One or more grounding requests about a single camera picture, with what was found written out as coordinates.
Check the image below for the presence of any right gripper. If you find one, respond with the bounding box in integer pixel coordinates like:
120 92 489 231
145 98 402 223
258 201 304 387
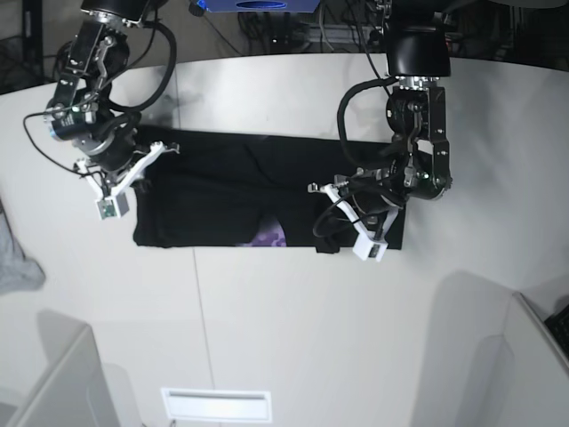
79 127 151 192

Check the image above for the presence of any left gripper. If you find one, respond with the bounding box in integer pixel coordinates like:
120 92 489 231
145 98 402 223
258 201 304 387
350 176 407 227

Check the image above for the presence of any black T-shirt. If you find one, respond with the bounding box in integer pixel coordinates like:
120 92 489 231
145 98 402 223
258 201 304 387
132 125 406 255

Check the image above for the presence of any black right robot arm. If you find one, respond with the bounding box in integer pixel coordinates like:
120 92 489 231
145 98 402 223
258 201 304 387
39 1 177 196

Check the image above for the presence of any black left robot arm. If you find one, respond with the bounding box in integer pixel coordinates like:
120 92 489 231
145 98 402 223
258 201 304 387
333 1 453 230

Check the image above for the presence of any grey cloth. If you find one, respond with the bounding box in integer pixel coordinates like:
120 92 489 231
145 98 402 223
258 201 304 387
1 205 45 295

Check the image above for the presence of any blue box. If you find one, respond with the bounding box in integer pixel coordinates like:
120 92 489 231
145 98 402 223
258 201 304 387
199 0 320 13

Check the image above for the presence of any white left partition panel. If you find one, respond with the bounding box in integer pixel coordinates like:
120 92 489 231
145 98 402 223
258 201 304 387
1 310 120 426

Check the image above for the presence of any white partition panel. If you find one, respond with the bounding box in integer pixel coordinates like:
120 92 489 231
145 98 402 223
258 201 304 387
462 294 568 426
1 310 120 426

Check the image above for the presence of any black keyboard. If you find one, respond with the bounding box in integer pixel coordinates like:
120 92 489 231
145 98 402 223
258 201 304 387
544 306 569 366

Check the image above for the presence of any white right partition panel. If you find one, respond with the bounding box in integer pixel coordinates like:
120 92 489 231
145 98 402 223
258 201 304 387
462 294 568 426

